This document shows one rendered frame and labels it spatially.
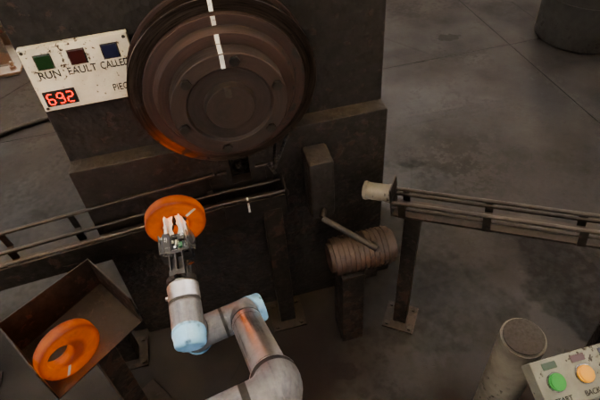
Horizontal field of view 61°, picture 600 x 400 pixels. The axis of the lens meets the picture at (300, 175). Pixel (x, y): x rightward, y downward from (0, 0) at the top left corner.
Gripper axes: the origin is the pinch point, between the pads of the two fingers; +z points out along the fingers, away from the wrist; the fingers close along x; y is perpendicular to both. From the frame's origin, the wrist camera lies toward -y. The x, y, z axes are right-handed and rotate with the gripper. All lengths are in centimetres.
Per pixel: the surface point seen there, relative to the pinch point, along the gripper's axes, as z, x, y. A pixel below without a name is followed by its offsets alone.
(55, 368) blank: -28.0, 34.6, -11.1
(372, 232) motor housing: -4, -57, -32
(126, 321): -17.8, 19.4, -19.6
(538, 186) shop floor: 27, -160, -96
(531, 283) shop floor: -20, -126, -83
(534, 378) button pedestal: -60, -76, -10
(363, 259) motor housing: -12, -52, -33
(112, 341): -22.4, 23.0, -18.8
